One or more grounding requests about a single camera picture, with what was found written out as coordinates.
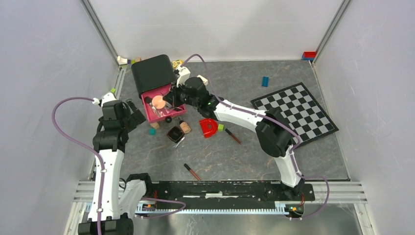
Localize white toy block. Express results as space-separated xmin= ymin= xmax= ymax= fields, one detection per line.
xmin=116 ymin=56 xmax=129 ymax=66

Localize round peach powder puff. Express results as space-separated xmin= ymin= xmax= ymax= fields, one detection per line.
xmin=152 ymin=95 xmax=166 ymax=110

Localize yellow toy block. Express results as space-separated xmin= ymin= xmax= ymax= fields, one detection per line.
xmin=171 ymin=60 xmax=184 ymax=70

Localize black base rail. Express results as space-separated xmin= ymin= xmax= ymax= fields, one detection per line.
xmin=150 ymin=180 xmax=315 ymax=212

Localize black pink drawer organizer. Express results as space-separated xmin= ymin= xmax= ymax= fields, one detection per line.
xmin=131 ymin=54 xmax=187 ymax=123

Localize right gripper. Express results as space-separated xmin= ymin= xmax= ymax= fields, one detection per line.
xmin=163 ymin=79 xmax=200 ymax=108

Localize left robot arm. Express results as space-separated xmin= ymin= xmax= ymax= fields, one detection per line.
xmin=77 ymin=99 xmax=154 ymax=235

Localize red lipstick tube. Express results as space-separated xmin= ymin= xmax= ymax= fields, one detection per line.
xmin=225 ymin=128 xmax=242 ymax=144

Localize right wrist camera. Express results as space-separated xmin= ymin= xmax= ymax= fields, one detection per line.
xmin=176 ymin=65 xmax=191 ymax=87

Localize red blue corner blocks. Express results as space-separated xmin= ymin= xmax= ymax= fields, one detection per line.
xmin=301 ymin=51 xmax=317 ymax=61

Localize red D-shaped toy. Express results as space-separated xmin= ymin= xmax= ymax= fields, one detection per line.
xmin=199 ymin=118 xmax=218 ymax=139

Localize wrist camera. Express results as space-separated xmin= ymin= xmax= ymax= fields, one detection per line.
xmin=176 ymin=65 xmax=191 ymax=87
xmin=92 ymin=92 xmax=117 ymax=107

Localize black makeup brush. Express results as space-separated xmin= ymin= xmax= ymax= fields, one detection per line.
xmin=144 ymin=96 xmax=152 ymax=104

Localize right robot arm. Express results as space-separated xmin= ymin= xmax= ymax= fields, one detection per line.
xmin=163 ymin=77 xmax=304 ymax=200

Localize wooden cube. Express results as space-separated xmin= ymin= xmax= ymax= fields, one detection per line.
xmin=150 ymin=122 xmax=160 ymax=130

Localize black compact case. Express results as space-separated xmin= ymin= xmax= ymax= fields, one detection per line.
xmin=166 ymin=126 xmax=185 ymax=143

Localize clear plastic wrapper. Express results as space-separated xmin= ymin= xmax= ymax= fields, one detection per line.
xmin=149 ymin=103 xmax=176 ymax=118

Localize brown lip gloss tube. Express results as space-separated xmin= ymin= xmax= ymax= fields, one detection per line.
xmin=184 ymin=164 xmax=201 ymax=181

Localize silver tweezers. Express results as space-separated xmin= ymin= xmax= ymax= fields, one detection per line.
xmin=173 ymin=137 xmax=185 ymax=149

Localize teal cube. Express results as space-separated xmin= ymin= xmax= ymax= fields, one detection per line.
xmin=149 ymin=128 xmax=156 ymax=135

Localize black white chessboard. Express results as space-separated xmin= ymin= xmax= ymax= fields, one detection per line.
xmin=251 ymin=82 xmax=339 ymax=146

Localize blue lego brick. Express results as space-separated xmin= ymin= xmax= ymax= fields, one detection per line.
xmin=261 ymin=76 xmax=269 ymax=87

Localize white lego brick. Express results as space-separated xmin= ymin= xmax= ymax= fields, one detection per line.
xmin=197 ymin=75 xmax=208 ymax=86

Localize foundation bottle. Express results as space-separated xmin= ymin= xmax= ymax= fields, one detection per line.
xmin=178 ymin=117 xmax=191 ymax=134

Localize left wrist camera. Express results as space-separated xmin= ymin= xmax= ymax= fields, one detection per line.
xmin=92 ymin=92 xmax=117 ymax=107

